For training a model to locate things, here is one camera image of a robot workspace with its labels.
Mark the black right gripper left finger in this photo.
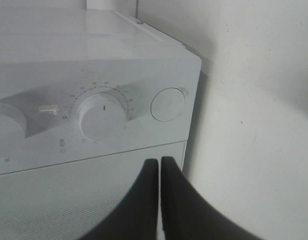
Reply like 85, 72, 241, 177
82, 159, 159, 240

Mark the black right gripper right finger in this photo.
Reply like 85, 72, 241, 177
160, 156, 260, 240

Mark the white microwave door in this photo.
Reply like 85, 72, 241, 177
0, 141, 187, 240

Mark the round door release button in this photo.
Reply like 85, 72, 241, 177
150, 87, 186, 122

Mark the white timer knob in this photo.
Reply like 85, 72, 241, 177
78, 93, 127, 142

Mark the white microwave oven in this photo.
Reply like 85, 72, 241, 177
0, 8, 202, 240

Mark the white power knob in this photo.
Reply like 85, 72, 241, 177
0, 102, 27, 140

